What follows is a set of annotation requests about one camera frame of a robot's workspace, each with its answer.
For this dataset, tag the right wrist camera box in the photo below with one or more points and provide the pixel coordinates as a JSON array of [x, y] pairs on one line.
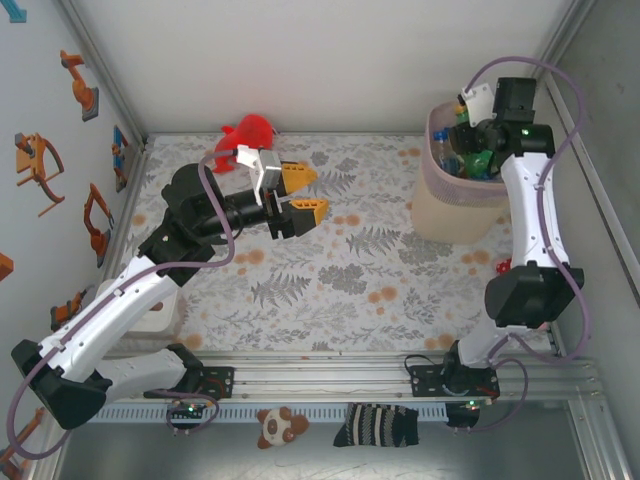
[[480, 102]]

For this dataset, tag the aluminium frame rail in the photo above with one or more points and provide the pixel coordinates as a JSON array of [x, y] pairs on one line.
[[325, 380]]

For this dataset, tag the white plastic box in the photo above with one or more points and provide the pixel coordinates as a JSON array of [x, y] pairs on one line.
[[160, 322]]

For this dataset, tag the tall clear bottle blue label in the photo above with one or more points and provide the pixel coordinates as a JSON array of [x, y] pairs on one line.
[[450, 165]]

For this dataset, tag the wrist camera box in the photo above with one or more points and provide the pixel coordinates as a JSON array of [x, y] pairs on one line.
[[270, 167], [480, 102]]

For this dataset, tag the red plush toy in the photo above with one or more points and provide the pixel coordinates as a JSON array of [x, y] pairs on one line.
[[250, 132]]

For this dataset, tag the orange black claw wall sticker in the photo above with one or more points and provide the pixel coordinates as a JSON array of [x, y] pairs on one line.
[[30, 165]]

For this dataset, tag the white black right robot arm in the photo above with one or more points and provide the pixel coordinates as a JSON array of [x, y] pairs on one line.
[[530, 210]]

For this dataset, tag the brown white panda plush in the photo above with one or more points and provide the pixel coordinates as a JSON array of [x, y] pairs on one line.
[[275, 427]]

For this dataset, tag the beige plastic waste bin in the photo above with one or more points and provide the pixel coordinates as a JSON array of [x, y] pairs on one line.
[[450, 220]]

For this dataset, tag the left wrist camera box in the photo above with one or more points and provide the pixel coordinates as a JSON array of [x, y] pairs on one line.
[[270, 167]]

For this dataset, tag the pink doll red polka-dot dress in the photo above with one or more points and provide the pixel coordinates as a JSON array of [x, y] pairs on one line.
[[501, 266]]

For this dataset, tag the small controller board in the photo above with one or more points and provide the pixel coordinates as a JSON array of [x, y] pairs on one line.
[[462, 417], [190, 410]]

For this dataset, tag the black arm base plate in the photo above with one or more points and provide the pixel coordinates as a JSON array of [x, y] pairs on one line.
[[425, 382], [220, 382]]

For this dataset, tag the aluminium frame post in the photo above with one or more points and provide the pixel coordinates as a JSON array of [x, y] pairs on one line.
[[102, 65], [572, 20]]

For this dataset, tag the black white striped sock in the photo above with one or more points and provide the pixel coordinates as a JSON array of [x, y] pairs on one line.
[[375, 425]]

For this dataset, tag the pink bin liner bag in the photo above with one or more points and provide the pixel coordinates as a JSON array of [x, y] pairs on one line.
[[450, 192]]

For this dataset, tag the blue orange wall sticker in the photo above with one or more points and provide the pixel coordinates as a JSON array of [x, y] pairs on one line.
[[120, 150]]

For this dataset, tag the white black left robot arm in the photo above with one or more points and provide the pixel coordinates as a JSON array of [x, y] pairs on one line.
[[110, 310]]

